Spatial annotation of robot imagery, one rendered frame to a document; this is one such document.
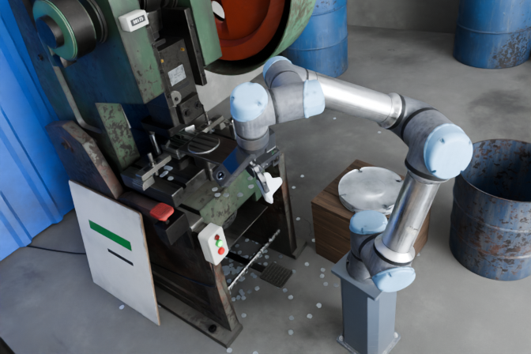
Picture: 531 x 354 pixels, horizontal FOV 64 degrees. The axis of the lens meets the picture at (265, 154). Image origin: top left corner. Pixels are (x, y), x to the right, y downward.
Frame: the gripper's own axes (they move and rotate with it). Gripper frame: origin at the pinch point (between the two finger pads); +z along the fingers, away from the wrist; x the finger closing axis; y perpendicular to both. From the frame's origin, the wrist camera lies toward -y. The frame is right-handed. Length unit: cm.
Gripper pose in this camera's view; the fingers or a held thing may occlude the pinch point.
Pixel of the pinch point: (251, 185)
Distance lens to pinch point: 113.1
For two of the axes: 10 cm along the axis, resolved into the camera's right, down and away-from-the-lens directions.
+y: 7.8, -5.5, 3.1
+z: 0.4, 5.4, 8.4
